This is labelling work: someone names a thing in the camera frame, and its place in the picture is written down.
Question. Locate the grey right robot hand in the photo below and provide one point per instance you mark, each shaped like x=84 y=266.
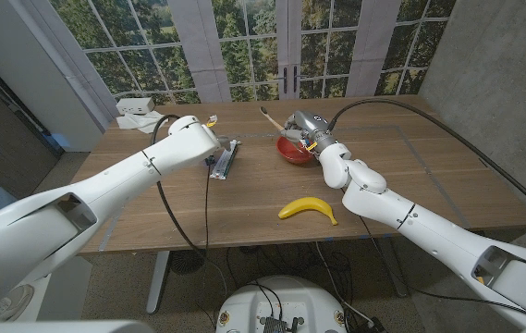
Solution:
x=311 y=125

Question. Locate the red bowl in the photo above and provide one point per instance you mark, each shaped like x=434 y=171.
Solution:
x=292 y=152

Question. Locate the wooden toothbrush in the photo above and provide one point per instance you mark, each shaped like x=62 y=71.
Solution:
x=272 y=119

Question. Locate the white table leg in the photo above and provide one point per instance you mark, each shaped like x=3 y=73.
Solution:
x=157 y=282

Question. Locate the white power strip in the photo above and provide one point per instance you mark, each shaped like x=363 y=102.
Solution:
x=135 y=106

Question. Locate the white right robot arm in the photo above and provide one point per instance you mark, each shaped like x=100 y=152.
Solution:
x=429 y=231

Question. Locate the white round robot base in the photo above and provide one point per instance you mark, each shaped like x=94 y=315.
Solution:
x=285 y=300

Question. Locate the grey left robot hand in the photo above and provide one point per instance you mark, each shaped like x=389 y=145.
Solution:
x=228 y=142

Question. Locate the green white toothpaste tube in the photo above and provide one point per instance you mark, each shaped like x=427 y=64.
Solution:
x=224 y=164

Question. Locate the white sneaker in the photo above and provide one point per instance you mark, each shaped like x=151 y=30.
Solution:
x=10 y=303

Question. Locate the black round floor device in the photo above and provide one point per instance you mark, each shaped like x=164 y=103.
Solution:
x=187 y=261

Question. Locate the white robot torso edge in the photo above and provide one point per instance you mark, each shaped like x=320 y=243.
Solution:
x=59 y=327

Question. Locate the yellow toy banana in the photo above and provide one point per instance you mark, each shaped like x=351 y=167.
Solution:
x=306 y=205

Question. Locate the white crumpled tissue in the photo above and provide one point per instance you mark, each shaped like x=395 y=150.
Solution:
x=135 y=122

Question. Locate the printed window backdrop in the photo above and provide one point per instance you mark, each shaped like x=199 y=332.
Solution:
x=244 y=46

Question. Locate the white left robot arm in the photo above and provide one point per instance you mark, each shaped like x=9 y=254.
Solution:
x=82 y=203

